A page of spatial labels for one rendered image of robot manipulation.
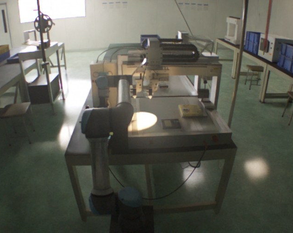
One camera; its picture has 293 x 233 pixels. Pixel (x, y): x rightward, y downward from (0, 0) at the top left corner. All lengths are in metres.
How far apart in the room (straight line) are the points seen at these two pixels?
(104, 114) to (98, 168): 0.25
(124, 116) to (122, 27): 7.79
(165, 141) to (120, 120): 0.58
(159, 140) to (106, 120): 0.59
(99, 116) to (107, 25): 7.83
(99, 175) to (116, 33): 7.90
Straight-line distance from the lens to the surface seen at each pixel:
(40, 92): 3.96
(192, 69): 1.85
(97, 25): 8.83
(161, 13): 8.80
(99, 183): 1.14
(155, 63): 1.67
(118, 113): 1.06
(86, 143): 1.70
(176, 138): 1.58
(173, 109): 1.90
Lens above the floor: 1.67
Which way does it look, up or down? 27 degrees down
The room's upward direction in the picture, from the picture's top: straight up
